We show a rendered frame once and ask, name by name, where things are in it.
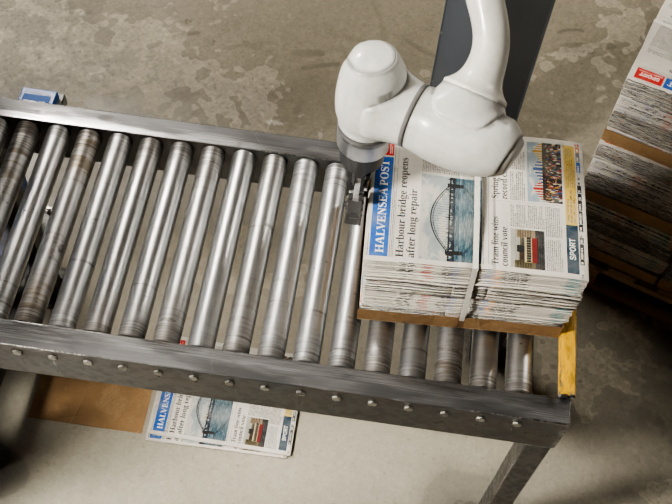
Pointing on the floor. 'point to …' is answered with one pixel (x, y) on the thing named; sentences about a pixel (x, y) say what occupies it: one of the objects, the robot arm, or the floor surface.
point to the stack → (636, 177)
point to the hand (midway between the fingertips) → (354, 210)
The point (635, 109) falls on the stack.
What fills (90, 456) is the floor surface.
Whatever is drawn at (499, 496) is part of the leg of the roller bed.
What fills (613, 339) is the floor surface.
